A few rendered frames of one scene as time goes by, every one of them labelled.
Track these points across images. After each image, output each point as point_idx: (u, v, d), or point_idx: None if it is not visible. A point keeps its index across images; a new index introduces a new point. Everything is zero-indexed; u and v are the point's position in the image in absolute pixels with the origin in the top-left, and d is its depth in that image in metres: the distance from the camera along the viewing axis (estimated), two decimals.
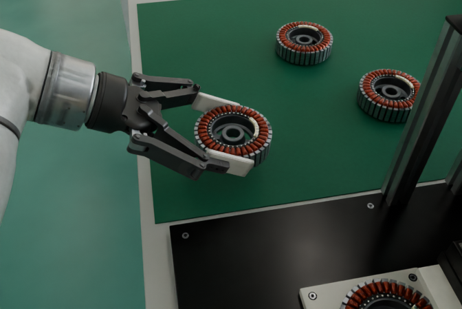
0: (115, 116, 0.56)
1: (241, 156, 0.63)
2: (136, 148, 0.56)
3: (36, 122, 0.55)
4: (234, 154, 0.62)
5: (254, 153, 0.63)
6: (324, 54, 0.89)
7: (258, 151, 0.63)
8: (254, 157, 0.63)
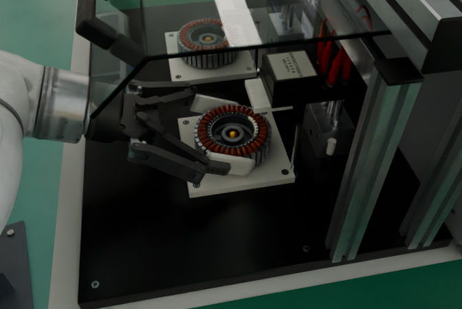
0: (113, 126, 0.56)
1: (242, 156, 0.63)
2: (136, 157, 0.56)
3: (35, 137, 0.56)
4: (235, 155, 0.62)
5: (254, 152, 0.63)
6: None
7: (258, 150, 0.63)
8: (255, 157, 0.63)
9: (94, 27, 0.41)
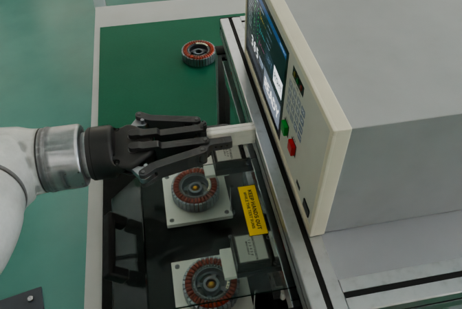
0: (108, 164, 0.61)
1: (217, 306, 0.87)
2: (148, 179, 0.61)
3: (51, 192, 0.63)
4: (212, 307, 0.86)
5: (226, 303, 0.87)
6: (208, 60, 1.47)
7: (229, 301, 0.87)
8: (226, 307, 0.87)
9: (115, 276, 0.65)
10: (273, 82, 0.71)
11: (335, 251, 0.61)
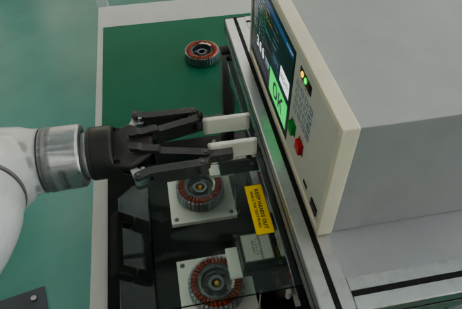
0: (108, 164, 0.61)
1: (223, 305, 0.87)
2: (143, 183, 0.61)
3: (51, 192, 0.63)
4: (217, 305, 0.86)
5: (232, 301, 0.88)
6: (212, 60, 1.48)
7: (234, 300, 0.87)
8: (232, 305, 0.87)
9: (123, 274, 0.65)
10: (280, 82, 0.72)
11: (342, 250, 0.61)
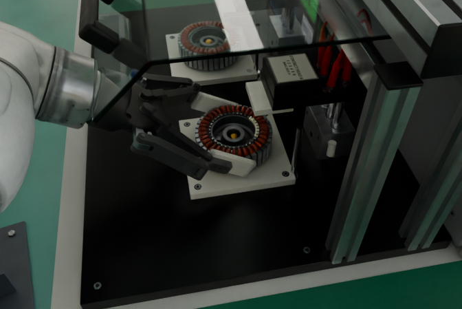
0: (119, 115, 0.55)
1: (243, 157, 0.63)
2: (141, 147, 0.55)
3: (37, 119, 0.54)
4: (236, 155, 0.62)
5: (255, 153, 0.63)
6: None
7: (259, 151, 0.63)
8: (256, 157, 0.63)
9: (97, 32, 0.41)
10: None
11: None
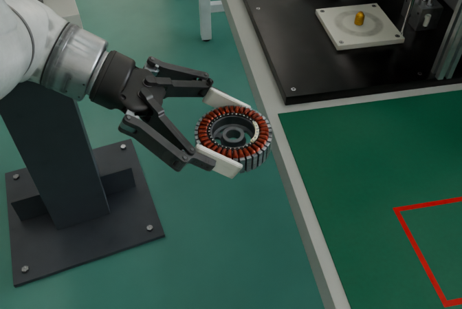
0: (114, 94, 0.59)
1: (232, 158, 0.63)
2: (126, 128, 0.58)
3: (43, 85, 0.59)
4: (224, 155, 0.62)
5: (245, 157, 0.63)
6: None
7: (249, 156, 0.63)
8: (244, 162, 0.63)
9: None
10: None
11: None
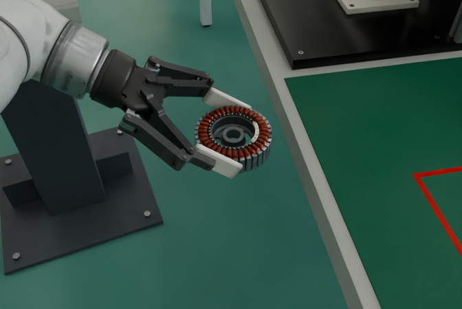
0: (114, 93, 0.59)
1: (232, 158, 0.63)
2: (126, 126, 0.58)
3: (44, 83, 0.59)
4: (224, 155, 0.62)
5: (245, 157, 0.63)
6: None
7: (249, 156, 0.63)
8: (244, 162, 0.63)
9: None
10: None
11: None
